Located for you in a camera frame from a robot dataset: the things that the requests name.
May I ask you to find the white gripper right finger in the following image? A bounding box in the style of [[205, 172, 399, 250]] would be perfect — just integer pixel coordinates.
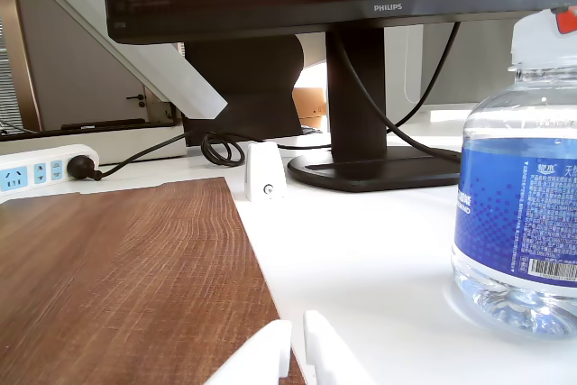
[[302, 309, 378, 385]]

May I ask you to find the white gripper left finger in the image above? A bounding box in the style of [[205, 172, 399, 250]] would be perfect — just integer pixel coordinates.
[[203, 318, 294, 385]]

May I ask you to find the blue label water bottle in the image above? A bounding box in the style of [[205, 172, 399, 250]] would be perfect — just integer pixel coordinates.
[[450, 5, 577, 342]]

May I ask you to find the brown wooden board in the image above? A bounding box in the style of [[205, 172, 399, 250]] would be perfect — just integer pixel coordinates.
[[0, 176, 308, 385]]

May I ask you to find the small white plastic clip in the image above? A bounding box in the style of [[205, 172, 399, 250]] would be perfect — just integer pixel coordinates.
[[244, 141, 289, 202]]

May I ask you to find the cardboard box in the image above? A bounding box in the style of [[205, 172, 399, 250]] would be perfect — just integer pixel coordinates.
[[291, 86, 328, 130]]

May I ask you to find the black Philips monitor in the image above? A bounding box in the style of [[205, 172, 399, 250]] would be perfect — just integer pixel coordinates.
[[99, 0, 577, 194]]

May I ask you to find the black rounded panel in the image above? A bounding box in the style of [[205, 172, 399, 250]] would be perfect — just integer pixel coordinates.
[[182, 34, 306, 143]]

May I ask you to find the white power strip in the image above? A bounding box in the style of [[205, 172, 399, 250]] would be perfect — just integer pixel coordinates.
[[0, 143, 100, 199]]

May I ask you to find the white slanted beam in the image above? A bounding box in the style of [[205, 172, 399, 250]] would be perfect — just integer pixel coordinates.
[[8, 0, 229, 121]]

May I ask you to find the white window blind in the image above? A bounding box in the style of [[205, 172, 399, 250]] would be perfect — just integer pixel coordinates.
[[0, 19, 23, 128]]

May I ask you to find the thick black cable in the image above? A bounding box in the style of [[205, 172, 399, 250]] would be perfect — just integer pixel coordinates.
[[333, 28, 463, 163]]

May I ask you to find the black plug power cable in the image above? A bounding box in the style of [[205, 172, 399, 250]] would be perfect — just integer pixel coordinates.
[[66, 20, 463, 183]]

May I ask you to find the white desk cable trunk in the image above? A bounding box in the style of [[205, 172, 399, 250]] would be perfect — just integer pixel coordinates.
[[0, 87, 188, 161]]

